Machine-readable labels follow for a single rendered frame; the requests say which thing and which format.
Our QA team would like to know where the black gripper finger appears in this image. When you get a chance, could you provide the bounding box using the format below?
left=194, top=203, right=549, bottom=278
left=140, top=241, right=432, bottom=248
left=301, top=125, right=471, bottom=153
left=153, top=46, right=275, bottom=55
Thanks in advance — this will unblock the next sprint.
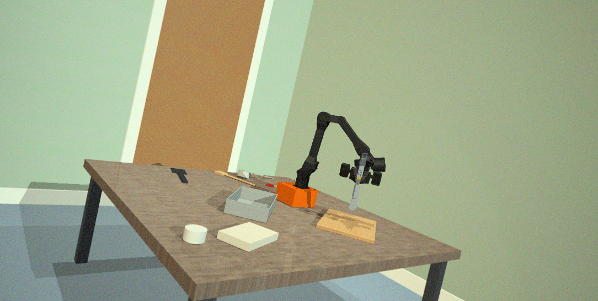
left=360, top=171, right=371, bottom=184
left=349, top=168, right=358, bottom=183

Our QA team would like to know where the grey spatula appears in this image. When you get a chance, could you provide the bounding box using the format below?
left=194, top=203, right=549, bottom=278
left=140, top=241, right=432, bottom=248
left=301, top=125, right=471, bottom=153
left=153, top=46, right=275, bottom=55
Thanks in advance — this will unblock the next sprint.
left=170, top=168, right=188, bottom=183

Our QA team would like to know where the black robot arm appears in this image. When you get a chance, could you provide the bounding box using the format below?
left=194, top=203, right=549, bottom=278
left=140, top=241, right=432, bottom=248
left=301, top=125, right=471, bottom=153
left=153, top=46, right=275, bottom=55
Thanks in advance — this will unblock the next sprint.
left=293, top=111, right=386, bottom=189

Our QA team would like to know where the pale cream short cylinder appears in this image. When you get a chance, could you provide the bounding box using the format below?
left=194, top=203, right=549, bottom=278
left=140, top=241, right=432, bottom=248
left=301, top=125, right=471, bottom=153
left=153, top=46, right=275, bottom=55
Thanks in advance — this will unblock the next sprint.
left=183, top=224, right=207, bottom=244

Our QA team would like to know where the silver saucepan with long handle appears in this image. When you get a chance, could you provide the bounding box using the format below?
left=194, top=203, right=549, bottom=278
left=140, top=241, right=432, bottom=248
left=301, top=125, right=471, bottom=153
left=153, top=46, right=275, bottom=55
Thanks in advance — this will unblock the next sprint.
left=237, top=169, right=251, bottom=179

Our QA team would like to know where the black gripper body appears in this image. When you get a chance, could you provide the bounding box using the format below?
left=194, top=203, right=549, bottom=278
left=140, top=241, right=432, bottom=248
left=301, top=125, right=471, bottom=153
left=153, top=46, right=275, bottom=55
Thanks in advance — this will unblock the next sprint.
left=339, top=163, right=382, bottom=186

